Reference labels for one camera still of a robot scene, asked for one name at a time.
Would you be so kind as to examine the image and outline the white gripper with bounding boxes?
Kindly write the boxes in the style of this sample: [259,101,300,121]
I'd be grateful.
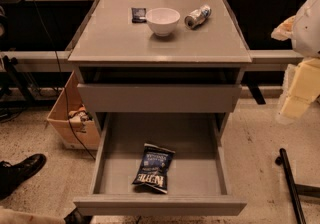
[271,16,320,124]

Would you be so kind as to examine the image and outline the blue chip bag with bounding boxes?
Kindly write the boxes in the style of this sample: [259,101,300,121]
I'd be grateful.
[132,143,175,194]

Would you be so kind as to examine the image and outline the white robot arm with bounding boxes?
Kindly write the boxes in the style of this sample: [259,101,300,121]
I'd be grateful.
[271,0,320,124]

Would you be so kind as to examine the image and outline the grey drawer cabinet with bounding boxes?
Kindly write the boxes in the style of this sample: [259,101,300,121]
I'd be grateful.
[69,0,251,136]

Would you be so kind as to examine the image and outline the open middle drawer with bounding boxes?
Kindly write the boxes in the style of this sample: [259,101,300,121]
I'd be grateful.
[74,113,246,216]

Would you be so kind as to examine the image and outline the closed upper drawer front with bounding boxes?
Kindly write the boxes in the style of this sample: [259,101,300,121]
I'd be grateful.
[77,84,241,113]

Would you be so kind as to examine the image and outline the crushed silver can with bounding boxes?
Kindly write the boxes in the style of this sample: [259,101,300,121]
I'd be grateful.
[184,4,211,29]

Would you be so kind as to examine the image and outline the black chair leg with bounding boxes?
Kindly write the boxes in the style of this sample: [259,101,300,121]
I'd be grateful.
[275,148,320,224]

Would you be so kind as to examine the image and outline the white bowl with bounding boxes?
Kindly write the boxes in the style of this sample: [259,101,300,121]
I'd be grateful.
[146,8,180,36]

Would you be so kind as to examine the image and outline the small dark blue packet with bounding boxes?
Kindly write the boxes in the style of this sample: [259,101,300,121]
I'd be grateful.
[131,8,146,23]

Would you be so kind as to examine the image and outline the cardboard box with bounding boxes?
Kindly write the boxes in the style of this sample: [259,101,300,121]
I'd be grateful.
[47,73,100,150]

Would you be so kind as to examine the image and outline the black shoe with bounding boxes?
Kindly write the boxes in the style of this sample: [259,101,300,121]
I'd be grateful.
[0,154,46,199]

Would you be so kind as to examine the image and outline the black cable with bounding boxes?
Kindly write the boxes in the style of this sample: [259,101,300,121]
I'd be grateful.
[14,0,97,161]

